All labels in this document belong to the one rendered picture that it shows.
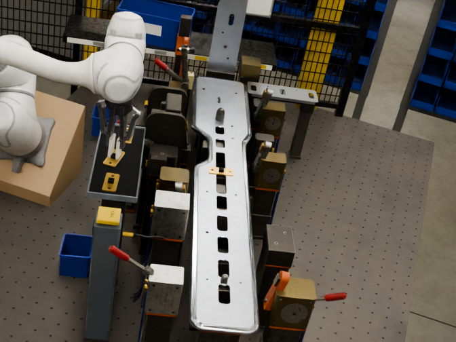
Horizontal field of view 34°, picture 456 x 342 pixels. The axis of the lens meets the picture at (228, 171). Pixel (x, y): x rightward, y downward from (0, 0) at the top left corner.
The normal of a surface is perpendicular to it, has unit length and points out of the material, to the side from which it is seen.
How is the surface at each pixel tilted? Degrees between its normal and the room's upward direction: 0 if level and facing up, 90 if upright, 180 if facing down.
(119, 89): 89
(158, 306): 90
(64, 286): 0
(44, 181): 45
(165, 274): 0
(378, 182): 0
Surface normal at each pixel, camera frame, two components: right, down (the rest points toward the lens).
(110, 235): 0.03, 0.58
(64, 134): -0.09, -0.22
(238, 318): 0.16, -0.81
